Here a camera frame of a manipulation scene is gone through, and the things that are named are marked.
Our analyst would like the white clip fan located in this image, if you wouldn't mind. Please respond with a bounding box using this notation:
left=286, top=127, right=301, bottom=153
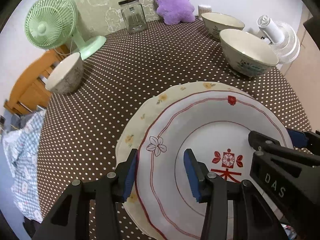
left=257, top=15, right=300, bottom=64

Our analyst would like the blue checkered cloth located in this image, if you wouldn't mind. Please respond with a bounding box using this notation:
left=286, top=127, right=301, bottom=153
left=2, top=110, right=46, bottom=223

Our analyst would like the purple plush toy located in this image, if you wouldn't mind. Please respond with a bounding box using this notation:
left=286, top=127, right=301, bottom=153
left=154, top=0, right=195, bottom=25

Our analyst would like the toothpick container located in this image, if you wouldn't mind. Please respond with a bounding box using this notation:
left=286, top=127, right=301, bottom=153
left=198, top=4, right=212, bottom=19

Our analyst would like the glass jar with dark lid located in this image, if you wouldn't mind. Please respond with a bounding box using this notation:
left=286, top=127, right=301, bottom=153
left=118, top=0, right=148, bottom=34

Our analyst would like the grey ceramic bowl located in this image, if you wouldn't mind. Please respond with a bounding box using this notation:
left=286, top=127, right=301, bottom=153
left=45, top=52, right=84, bottom=94

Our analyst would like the orange wooden chair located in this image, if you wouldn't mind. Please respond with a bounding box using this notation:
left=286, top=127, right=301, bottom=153
left=3, top=49, right=65, bottom=115

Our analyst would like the green desk fan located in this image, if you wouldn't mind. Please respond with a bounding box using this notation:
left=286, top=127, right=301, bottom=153
left=24, top=0, right=106, bottom=60

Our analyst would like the cream patterned bowl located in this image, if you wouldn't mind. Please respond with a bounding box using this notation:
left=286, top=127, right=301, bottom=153
left=201, top=12, right=245, bottom=41
left=219, top=29, right=279, bottom=77

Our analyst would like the green fan white cable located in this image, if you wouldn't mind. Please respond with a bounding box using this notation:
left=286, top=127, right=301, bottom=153
left=53, top=37, right=78, bottom=57

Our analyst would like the large yellow flower plate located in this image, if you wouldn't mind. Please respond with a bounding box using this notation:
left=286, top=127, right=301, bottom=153
left=115, top=80, right=251, bottom=240

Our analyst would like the brown polka dot tablecloth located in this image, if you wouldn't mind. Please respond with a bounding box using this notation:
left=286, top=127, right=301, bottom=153
left=37, top=15, right=313, bottom=240

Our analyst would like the red pattern white plate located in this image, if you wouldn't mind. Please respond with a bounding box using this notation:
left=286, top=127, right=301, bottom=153
left=136, top=91, right=293, bottom=239

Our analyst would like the green elephant pattern cloth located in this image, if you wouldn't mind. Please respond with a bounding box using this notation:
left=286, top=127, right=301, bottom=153
left=74, top=0, right=159, bottom=40

